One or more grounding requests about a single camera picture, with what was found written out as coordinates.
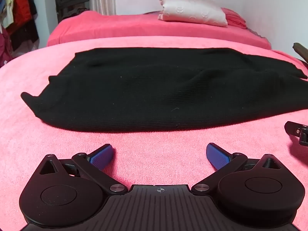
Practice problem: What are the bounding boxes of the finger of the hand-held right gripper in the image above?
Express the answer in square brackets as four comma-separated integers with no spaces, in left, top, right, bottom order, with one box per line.
[284,121,308,147]

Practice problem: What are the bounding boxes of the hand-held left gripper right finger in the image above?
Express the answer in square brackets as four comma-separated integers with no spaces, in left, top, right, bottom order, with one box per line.
[191,143,283,194]

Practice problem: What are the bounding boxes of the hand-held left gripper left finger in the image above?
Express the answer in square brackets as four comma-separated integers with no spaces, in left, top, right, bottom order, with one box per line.
[36,144,126,195]

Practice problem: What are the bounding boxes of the black pants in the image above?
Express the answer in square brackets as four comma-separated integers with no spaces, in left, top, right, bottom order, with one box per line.
[21,47,308,133]

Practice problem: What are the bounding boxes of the large pink covered bed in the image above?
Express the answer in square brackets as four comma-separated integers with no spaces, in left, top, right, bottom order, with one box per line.
[0,36,308,231]

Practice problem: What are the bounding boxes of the dark brown object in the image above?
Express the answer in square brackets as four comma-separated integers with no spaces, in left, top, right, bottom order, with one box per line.
[292,42,308,63]

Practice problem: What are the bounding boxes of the folded pink blanket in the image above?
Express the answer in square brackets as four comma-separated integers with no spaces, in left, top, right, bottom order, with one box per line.
[221,7,248,29]

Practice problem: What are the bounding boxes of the narrow pink covered bed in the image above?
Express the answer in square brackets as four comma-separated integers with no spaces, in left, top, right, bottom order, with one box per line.
[46,10,272,50]

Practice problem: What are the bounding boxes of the hanging maroon garment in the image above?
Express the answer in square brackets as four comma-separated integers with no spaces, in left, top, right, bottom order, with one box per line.
[0,30,13,68]

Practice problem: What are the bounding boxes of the cream folded pillow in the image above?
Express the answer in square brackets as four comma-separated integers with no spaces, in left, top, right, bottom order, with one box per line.
[157,0,228,28]

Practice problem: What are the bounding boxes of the hanging red jacket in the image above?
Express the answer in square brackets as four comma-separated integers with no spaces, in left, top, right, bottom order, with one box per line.
[13,0,32,30]

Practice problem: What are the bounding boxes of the hanging cream garment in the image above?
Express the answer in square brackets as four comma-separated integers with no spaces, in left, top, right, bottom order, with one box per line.
[1,0,16,28]

